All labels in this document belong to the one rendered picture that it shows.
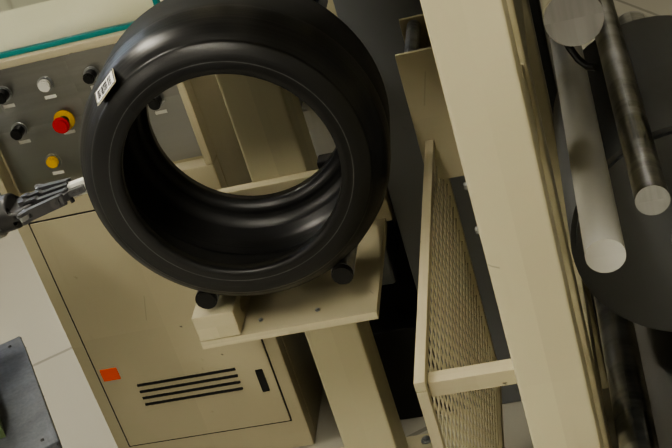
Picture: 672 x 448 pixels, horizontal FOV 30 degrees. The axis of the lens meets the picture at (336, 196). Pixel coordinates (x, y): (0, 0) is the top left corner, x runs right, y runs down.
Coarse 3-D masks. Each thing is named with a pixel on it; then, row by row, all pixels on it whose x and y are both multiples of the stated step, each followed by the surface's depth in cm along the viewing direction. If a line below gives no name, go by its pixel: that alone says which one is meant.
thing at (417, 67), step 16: (416, 16) 267; (416, 32) 261; (416, 48) 254; (400, 64) 252; (416, 64) 252; (432, 64) 251; (416, 80) 253; (432, 80) 253; (416, 96) 255; (432, 96) 255; (416, 112) 257; (432, 112) 257; (416, 128) 259; (432, 128) 258; (448, 128) 258; (448, 144) 260; (448, 160) 262; (448, 176) 264
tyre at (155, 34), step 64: (192, 0) 228; (256, 0) 226; (128, 64) 220; (192, 64) 217; (256, 64) 217; (320, 64) 219; (128, 128) 223; (384, 128) 228; (128, 192) 232; (192, 192) 260; (320, 192) 259; (384, 192) 234; (192, 256) 238; (256, 256) 255; (320, 256) 235
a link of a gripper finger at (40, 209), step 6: (48, 198) 246; (54, 198) 245; (36, 204) 246; (42, 204) 246; (48, 204) 246; (54, 204) 246; (60, 204) 246; (66, 204) 246; (24, 210) 246; (30, 210) 246; (36, 210) 246; (42, 210) 246; (48, 210) 246; (54, 210) 246; (18, 216) 245; (36, 216) 247; (24, 222) 246
